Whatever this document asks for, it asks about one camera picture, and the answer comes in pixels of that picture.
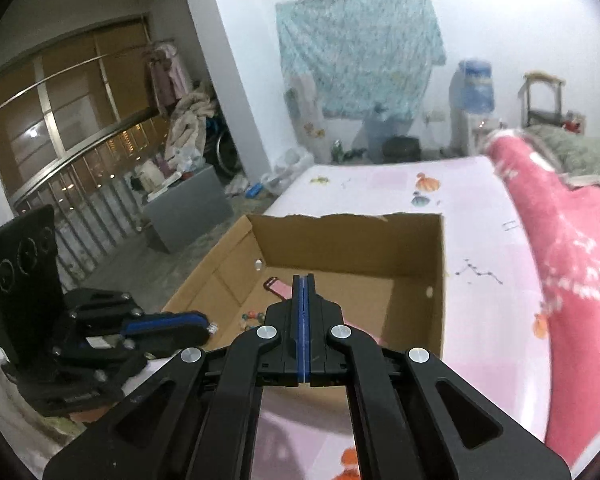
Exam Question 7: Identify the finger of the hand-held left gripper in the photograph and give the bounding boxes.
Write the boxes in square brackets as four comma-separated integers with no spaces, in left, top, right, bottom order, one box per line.
[55,327,211,377]
[62,289,210,329]

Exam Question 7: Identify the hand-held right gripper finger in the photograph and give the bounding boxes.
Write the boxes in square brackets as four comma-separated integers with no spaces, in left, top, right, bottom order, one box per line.
[306,274,571,480]
[42,274,306,480]

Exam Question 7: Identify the multicoloured bead necklace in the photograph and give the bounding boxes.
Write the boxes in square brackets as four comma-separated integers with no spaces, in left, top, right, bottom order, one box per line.
[240,311,267,334]

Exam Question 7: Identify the pink watch strap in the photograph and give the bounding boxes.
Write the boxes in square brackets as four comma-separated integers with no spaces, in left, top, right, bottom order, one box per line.
[263,276,297,304]

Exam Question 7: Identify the brown cardboard box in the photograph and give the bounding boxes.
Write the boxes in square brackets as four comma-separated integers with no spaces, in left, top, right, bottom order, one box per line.
[162,212,448,403]

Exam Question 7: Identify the grey storage box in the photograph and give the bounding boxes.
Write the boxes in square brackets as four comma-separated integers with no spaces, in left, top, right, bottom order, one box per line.
[142,164,235,255]

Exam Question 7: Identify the metal stair railing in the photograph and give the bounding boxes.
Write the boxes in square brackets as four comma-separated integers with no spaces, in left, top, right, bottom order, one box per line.
[10,115,181,288]

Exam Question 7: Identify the white bedding cloth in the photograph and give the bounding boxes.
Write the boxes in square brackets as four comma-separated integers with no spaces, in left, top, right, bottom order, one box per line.
[0,344,88,457]

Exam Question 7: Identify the white item on cabinet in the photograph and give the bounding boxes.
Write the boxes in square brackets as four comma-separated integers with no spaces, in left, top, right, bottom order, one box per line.
[132,160,169,194]

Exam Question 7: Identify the white plastic bags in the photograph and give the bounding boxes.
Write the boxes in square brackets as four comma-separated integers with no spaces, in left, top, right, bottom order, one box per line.
[260,147,315,194]

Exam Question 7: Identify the wheelchair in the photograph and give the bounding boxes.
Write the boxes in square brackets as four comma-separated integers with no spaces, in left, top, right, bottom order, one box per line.
[207,112,242,179]

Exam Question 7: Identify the pile of clothes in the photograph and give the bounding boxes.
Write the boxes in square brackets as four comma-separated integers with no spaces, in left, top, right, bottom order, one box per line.
[162,87,221,172]

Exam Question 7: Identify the black bag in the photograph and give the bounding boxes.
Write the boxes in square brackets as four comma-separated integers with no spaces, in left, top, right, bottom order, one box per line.
[382,135,422,164]

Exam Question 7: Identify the large blue water bottle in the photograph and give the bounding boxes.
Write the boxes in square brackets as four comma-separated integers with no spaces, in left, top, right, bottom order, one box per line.
[365,102,406,162]

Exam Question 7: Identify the white printed panel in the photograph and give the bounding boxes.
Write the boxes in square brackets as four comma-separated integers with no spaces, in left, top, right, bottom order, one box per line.
[285,72,327,159]

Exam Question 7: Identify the hanging pink clothes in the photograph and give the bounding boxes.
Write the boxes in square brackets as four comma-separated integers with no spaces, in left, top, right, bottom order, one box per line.
[145,42,192,109]

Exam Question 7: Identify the pink printed blanket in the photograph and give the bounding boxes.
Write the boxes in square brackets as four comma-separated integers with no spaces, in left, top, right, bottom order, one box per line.
[485,129,600,467]

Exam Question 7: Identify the water dispenser with blue bottle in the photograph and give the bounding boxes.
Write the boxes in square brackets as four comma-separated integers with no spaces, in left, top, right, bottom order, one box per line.
[450,59,497,157]

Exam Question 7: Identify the grey blanket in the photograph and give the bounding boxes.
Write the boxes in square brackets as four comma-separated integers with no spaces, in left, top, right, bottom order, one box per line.
[522,124,600,192]

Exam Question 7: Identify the wooden chair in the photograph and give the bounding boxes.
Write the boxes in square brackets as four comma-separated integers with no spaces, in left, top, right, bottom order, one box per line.
[517,72,586,133]

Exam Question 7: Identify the turquoise wall cloth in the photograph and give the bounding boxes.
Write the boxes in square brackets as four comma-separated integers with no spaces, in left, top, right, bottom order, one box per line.
[275,0,447,120]

